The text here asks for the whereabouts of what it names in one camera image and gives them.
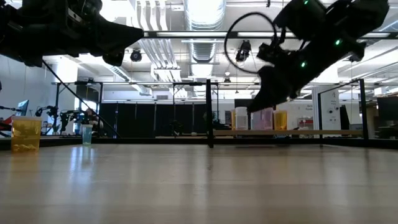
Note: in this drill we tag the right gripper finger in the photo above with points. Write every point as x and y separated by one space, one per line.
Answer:
265 90
289 84

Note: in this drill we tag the large orange medicine bottle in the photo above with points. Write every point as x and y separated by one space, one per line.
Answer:
233 121
280 121
26 133

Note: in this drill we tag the black monitor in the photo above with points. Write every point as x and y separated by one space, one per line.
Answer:
388 109

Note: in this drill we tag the white pillar with devices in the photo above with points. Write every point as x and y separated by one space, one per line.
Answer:
329 105

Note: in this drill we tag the green medicine bottle white cap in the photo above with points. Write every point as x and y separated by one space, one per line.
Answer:
87 133

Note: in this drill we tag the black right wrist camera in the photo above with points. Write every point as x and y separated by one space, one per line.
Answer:
267 52

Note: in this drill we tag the computer monitor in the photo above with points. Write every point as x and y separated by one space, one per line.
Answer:
23 107

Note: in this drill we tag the black rig camera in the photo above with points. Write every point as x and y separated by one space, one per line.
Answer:
244 51

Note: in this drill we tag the wooden shelf board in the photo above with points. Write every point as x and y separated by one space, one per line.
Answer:
311 132

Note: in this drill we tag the person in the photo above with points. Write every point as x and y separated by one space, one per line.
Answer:
90 116

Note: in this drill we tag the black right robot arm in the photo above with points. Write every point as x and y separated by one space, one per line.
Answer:
357 15

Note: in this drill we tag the pale purple medicine bottle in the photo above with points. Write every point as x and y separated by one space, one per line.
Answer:
241 119
256 121

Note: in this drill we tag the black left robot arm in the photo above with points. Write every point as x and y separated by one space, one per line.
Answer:
4 31

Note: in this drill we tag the black lab robot arm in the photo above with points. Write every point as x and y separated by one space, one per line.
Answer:
51 111

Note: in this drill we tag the round black ceiling fixture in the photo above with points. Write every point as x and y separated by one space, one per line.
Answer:
136 55

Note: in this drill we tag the black aluminium rig frame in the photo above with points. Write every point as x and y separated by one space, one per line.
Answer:
155 141

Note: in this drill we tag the pink medicine bottle white cap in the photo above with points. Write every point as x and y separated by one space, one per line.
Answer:
267 119

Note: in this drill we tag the black metal shelf frame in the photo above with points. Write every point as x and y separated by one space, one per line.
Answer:
209 118

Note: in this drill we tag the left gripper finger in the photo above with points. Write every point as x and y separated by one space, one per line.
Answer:
118 45
118 31

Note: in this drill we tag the silver ventilation duct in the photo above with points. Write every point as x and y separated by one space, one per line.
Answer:
203 18

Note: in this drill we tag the black partition wall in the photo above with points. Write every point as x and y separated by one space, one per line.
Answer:
140 119

